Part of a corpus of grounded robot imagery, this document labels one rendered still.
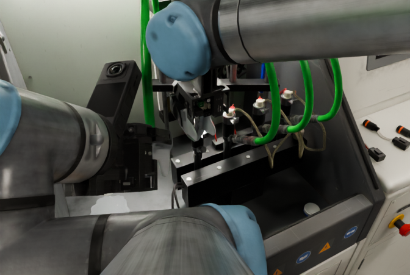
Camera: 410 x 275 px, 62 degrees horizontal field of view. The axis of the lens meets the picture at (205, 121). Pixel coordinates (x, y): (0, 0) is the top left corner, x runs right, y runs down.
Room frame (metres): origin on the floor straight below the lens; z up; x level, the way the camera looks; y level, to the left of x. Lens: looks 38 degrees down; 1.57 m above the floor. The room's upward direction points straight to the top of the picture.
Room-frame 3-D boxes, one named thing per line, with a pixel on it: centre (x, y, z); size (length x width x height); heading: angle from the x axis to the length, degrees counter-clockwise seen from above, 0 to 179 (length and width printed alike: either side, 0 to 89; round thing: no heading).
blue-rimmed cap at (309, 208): (0.55, -0.27, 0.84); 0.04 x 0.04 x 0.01
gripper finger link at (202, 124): (0.52, 0.00, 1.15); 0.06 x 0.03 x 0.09; 27
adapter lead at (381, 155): (0.64, -0.40, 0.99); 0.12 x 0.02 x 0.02; 22
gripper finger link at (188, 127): (0.50, 0.02, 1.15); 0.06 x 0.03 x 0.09; 27
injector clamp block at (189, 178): (0.63, -0.09, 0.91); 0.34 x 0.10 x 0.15; 117
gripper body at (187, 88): (0.51, 0.01, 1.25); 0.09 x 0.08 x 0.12; 27
